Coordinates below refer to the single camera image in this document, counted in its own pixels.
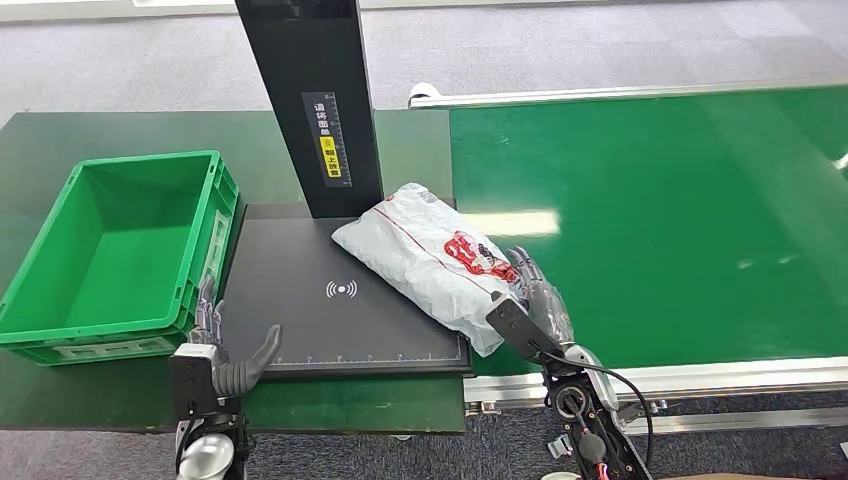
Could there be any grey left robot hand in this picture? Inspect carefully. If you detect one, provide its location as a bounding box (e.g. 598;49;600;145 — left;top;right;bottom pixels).
187;274;285;400

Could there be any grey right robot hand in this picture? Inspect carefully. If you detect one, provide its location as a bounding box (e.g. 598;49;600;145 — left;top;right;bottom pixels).
505;245;577;347

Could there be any grey plastic mailer package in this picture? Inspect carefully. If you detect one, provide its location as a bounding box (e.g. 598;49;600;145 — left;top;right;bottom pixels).
330;182;533;359

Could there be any black inbound scanner machine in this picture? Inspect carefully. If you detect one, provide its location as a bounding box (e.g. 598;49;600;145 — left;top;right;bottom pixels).
218;0;474;378

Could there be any green conveyor belt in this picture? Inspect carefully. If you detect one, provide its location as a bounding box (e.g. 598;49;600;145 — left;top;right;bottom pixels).
449;84;848;378

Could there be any white conveyor end roller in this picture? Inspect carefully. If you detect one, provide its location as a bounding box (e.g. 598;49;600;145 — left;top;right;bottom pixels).
407;82;440;111

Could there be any green plastic crate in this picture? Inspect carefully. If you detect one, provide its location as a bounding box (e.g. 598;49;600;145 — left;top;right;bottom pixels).
0;150;240;368

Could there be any black yellow label sticker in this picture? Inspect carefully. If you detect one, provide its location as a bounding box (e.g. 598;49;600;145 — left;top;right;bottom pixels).
301;91;354;189

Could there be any dark green table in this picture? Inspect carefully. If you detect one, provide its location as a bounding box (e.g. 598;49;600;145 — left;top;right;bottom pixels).
0;109;467;436

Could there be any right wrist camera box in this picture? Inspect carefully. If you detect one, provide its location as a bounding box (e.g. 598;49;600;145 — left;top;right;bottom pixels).
484;291;566;364

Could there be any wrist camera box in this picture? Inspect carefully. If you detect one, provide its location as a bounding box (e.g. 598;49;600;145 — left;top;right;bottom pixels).
167;342;231;420
484;291;566;364

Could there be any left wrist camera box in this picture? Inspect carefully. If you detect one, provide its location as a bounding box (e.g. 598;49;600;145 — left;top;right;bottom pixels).
167;342;231;420

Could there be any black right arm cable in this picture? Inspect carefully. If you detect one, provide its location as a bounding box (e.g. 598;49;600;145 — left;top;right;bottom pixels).
537;349;656;468

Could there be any metal conveyor leg bracket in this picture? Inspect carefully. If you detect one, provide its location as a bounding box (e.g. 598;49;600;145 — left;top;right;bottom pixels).
547;431;576;460

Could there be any aluminium conveyor frame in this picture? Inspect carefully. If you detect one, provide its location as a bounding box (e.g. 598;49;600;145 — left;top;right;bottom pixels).
407;78;848;435

